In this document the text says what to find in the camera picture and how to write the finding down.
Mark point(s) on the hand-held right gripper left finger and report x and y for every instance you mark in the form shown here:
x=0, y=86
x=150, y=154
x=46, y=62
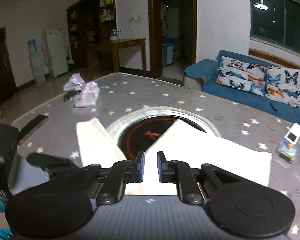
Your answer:
x=140, y=167

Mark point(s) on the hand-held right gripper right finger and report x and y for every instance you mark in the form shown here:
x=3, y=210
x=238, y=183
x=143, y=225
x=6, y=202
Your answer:
x=161, y=167

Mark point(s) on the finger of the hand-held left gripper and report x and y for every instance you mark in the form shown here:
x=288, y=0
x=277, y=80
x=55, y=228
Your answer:
x=50, y=161
x=32, y=127

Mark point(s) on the cream garment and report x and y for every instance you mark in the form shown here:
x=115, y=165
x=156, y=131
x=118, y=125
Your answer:
x=202, y=150

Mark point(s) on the round built-in cooktop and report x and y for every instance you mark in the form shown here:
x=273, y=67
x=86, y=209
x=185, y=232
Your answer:
x=150, y=130

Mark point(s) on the water dispenser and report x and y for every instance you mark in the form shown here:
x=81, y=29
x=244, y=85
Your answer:
x=36, y=67

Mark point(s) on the pink plastic bag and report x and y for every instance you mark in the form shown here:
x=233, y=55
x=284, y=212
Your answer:
x=86, y=95

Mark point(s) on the dark wooden door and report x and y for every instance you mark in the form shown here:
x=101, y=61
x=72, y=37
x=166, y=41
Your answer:
x=0, y=62

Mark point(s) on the grey star-print tablecloth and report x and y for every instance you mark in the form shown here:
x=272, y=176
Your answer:
x=190, y=100

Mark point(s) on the white refrigerator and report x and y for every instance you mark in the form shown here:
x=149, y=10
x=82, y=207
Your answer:
x=56, y=52

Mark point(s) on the blue sofa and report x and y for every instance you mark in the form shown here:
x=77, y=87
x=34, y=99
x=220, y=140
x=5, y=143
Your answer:
x=240, y=105

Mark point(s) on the blue cabinet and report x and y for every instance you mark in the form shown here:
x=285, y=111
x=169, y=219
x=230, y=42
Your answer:
x=168, y=52

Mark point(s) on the butterfly print cushion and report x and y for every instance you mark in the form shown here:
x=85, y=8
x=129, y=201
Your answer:
x=286, y=87
x=240, y=76

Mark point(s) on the dark wooden shelf cabinet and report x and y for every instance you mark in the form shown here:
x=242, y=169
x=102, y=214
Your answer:
x=82, y=17

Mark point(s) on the pale green jar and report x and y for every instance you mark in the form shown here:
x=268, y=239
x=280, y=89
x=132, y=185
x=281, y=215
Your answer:
x=114, y=35

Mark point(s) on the wooden desk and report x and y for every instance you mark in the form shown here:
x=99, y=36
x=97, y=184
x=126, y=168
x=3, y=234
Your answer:
x=125, y=42

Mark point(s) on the clear plastic box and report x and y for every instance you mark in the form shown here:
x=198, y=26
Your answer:
x=287, y=152

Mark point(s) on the black remote control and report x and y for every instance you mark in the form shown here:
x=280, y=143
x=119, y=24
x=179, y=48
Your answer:
x=273, y=107

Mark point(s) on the white remote control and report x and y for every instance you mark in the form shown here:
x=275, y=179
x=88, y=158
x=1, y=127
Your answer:
x=293, y=135

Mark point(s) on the green framed window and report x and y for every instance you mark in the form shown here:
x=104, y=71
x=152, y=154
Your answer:
x=290, y=25

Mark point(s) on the wooden doorway frame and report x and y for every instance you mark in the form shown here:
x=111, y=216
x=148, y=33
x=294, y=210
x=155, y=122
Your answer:
x=150, y=30

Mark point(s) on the white wall socket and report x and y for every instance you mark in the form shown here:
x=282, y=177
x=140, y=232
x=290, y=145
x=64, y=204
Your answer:
x=135, y=18

